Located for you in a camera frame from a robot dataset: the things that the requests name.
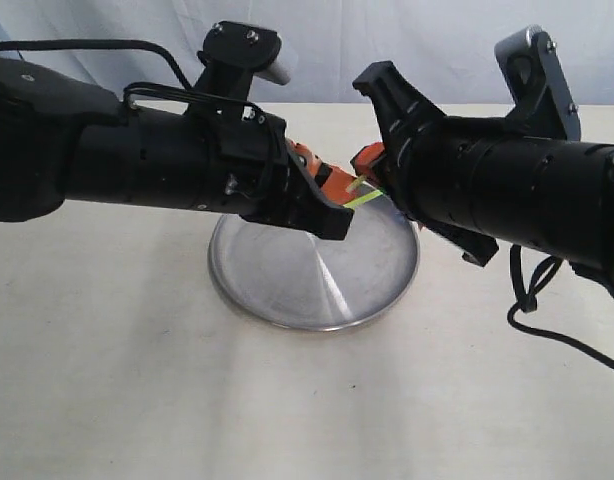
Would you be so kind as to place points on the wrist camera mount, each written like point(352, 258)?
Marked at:
point(543, 103)
point(233, 54)

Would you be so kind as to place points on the right robot arm black grey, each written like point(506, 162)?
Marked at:
point(553, 196)

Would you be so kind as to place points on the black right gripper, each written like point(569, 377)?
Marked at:
point(438, 168)

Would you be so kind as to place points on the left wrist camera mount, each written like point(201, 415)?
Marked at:
point(233, 54)

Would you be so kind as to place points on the left robot arm black grey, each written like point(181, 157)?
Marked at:
point(62, 139)

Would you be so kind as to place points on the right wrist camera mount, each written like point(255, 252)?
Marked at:
point(543, 103)

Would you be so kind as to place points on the round stainless steel plate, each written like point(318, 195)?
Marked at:
point(295, 280)

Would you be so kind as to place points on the thin yellow-green glow stick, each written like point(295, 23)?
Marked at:
point(359, 192)

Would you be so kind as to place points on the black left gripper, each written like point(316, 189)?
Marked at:
point(239, 166)

